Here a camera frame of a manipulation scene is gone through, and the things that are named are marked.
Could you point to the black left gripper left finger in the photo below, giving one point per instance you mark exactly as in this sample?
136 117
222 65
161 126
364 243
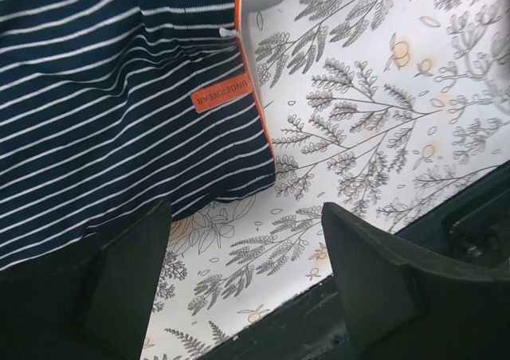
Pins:
90 300

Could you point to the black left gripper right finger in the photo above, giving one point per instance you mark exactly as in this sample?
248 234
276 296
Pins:
402 301

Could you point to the navy striped underwear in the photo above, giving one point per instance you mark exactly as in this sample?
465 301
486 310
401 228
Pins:
109 106

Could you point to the floral patterned table mat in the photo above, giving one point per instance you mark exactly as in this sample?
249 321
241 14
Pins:
385 107

